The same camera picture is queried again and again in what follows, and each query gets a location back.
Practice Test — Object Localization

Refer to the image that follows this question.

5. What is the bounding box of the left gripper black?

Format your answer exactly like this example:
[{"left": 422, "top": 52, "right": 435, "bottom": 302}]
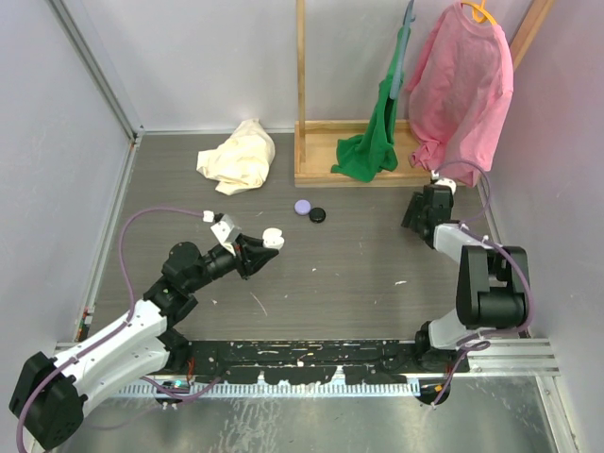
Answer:
[{"left": 186, "top": 233, "right": 277, "bottom": 294}]

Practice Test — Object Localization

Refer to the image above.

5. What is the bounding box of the white earbud charging case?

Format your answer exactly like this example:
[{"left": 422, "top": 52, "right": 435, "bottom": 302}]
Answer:
[{"left": 262, "top": 227, "right": 285, "bottom": 250}]

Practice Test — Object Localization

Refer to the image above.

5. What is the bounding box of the purple earbud charging case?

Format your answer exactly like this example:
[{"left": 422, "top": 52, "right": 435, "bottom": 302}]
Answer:
[{"left": 294, "top": 199, "right": 312, "bottom": 216}]

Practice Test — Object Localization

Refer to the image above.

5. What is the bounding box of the black earbud charging case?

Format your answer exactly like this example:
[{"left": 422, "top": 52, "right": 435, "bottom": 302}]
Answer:
[{"left": 309, "top": 207, "right": 327, "bottom": 224}]

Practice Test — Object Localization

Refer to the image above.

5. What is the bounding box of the cream cloth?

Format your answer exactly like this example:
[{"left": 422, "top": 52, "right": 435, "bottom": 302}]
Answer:
[{"left": 196, "top": 118, "right": 276, "bottom": 195}]

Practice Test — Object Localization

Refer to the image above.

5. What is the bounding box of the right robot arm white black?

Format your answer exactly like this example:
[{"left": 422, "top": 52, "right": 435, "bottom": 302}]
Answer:
[{"left": 402, "top": 182, "right": 533, "bottom": 372}]

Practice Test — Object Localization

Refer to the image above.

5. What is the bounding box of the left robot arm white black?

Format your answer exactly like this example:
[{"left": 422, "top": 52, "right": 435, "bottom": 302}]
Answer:
[{"left": 8, "top": 228, "right": 285, "bottom": 451}]

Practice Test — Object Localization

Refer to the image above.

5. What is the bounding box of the green shirt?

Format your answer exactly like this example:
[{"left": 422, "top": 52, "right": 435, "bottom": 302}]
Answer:
[{"left": 330, "top": 28, "right": 404, "bottom": 183}]

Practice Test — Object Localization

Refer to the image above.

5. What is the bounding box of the wooden clothes rack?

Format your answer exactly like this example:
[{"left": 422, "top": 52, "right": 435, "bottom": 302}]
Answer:
[{"left": 294, "top": 1, "right": 553, "bottom": 188}]

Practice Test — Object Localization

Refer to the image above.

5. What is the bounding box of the pink shirt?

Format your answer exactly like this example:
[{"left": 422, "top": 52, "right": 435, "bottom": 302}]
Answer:
[{"left": 406, "top": 3, "right": 513, "bottom": 187}]

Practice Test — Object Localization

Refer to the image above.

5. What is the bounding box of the blue hanger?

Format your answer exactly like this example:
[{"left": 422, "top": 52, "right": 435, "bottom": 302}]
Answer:
[{"left": 389, "top": 0, "right": 415, "bottom": 100}]

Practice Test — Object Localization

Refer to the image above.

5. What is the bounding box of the orange hanger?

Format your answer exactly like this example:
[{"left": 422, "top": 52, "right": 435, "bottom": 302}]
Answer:
[{"left": 461, "top": 0, "right": 497, "bottom": 25}]

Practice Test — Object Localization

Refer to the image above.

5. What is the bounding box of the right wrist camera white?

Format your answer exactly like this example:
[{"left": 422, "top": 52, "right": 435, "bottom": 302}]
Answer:
[{"left": 430, "top": 171, "right": 457, "bottom": 194}]

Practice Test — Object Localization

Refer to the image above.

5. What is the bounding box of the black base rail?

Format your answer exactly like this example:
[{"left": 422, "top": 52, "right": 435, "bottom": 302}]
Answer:
[{"left": 134, "top": 338, "right": 468, "bottom": 386}]

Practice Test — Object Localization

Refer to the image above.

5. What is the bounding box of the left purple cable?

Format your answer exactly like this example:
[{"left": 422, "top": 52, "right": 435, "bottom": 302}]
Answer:
[{"left": 16, "top": 205, "right": 223, "bottom": 453}]

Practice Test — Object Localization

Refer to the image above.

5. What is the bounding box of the purple cable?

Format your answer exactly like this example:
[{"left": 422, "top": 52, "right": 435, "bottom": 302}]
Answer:
[
  {"left": 429, "top": 160, "right": 537, "bottom": 411},
  {"left": 16, "top": 205, "right": 223, "bottom": 453}
]

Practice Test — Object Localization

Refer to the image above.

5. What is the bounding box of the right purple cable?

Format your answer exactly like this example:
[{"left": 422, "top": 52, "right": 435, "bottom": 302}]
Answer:
[{"left": 429, "top": 160, "right": 537, "bottom": 411}]

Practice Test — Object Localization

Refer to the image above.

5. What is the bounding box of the white cable duct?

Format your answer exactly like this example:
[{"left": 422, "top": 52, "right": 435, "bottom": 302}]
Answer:
[{"left": 102, "top": 374, "right": 420, "bottom": 398}]

